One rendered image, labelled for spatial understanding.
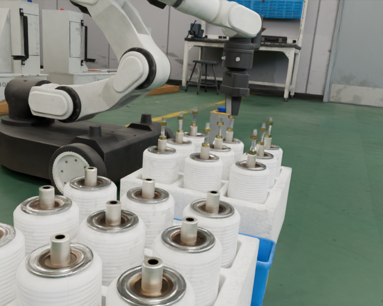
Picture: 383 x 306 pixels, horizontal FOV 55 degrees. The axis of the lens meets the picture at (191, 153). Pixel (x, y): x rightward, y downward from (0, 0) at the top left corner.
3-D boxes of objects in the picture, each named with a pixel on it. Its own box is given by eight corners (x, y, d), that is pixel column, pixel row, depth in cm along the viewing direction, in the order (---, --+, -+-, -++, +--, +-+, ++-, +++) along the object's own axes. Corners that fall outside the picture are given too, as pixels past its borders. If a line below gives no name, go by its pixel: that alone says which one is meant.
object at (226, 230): (167, 311, 63) (174, 214, 58) (186, 281, 72) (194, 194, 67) (221, 327, 60) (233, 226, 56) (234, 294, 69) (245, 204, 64)
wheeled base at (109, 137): (-41, 164, 141) (-48, 76, 133) (56, 141, 188) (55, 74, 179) (97, 200, 119) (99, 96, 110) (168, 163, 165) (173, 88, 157)
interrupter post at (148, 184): (138, 198, 64) (139, 180, 63) (144, 193, 67) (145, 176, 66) (151, 200, 64) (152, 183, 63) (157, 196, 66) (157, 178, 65)
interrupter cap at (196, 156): (217, 156, 96) (218, 153, 96) (220, 164, 89) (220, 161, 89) (189, 153, 96) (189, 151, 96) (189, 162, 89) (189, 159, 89)
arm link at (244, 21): (258, 39, 102) (218, 21, 96) (240, 39, 110) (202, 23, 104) (265, 16, 101) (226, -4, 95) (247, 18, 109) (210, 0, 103)
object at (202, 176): (214, 217, 102) (221, 154, 97) (217, 233, 93) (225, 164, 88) (180, 215, 102) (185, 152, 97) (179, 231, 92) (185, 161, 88)
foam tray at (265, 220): (117, 242, 98) (120, 178, 94) (175, 196, 134) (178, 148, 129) (263, 282, 85) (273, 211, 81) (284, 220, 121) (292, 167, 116)
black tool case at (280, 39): (257, 43, 548) (258, 36, 546) (286, 45, 538) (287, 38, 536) (255, 42, 516) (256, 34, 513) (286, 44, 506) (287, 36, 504)
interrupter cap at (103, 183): (60, 187, 66) (60, 184, 66) (85, 176, 73) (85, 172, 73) (96, 195, 64) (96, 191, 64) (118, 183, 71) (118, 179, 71)
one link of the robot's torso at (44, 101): (27, 117, 144) (26, 83, 141) (62, 112, 162) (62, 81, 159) (69, 124, 137) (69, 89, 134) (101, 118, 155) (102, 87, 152)
